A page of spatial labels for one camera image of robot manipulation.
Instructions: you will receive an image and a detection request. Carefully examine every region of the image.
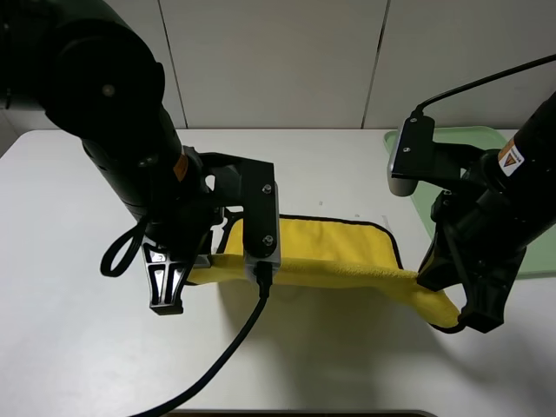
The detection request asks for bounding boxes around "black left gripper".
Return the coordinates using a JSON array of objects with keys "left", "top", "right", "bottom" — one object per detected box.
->
[{"left": 142, "top": 147, "right": 241, "bottom": 315}]

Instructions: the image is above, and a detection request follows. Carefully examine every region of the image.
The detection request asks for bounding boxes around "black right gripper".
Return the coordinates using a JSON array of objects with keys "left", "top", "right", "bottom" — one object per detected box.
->
[{"left": 417, "top": 149, "right": 539, "bottom": 334}]

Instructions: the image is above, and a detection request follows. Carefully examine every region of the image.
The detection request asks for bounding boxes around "yellow microfiber towel black trim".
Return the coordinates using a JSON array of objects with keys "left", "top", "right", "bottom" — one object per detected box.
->
[{"left": 184, "top": 213, "right": 462, "bottom": 334}]

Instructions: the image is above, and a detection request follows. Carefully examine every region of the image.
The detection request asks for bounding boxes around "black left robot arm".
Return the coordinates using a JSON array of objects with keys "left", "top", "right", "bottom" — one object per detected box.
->
[{"left": 1, "top": 1, "right": 242, "bottom": 315}]

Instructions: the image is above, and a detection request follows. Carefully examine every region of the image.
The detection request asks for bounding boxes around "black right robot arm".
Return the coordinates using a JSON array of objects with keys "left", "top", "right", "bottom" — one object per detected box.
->
[{"left": 417, "top": 96, "right": 555, "bottom": 334}]

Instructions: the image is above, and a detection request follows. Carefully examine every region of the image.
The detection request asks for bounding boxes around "light green plastic tray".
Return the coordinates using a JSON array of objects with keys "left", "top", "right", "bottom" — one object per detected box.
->
[{"left": 387, "top": 127, "right": 555, "bottom": 276}]

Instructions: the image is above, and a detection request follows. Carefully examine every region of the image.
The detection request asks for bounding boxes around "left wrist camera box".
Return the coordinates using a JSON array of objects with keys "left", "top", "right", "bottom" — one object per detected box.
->
[{"left": 203, "top": 151, "right": 282, "bottom": 286}]

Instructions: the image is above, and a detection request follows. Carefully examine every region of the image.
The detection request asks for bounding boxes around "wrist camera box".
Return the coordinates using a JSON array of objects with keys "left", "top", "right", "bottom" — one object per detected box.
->
[
  {"left": 203, "top": 151, "right": 282, "bottom": 286},
  {"left": 387, "top": 113, "right": 487, "bottom": 197}
]

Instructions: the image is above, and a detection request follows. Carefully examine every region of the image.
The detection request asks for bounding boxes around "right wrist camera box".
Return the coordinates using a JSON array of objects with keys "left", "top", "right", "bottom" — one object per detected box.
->
[{"left": 387, "top": 113, "right": 487, "bottom": 197}]

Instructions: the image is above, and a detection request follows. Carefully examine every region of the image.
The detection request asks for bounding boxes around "black right camera cable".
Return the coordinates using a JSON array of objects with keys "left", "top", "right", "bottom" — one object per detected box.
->
[{"left": 410, "top": 54, "right": 556, "bottom": 121}]

